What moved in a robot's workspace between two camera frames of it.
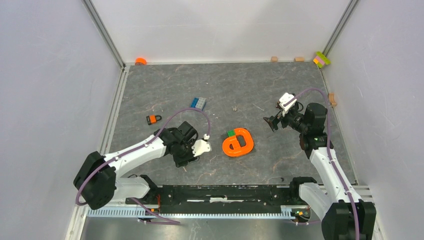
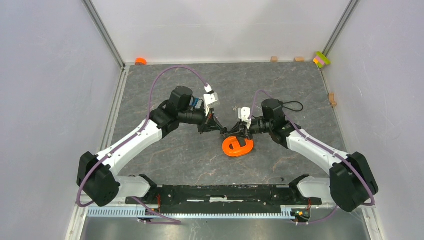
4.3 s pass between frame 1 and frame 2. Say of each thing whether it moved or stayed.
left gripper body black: moved
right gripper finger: moved
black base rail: stayed
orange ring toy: stayed
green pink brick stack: stayed
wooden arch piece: stayed
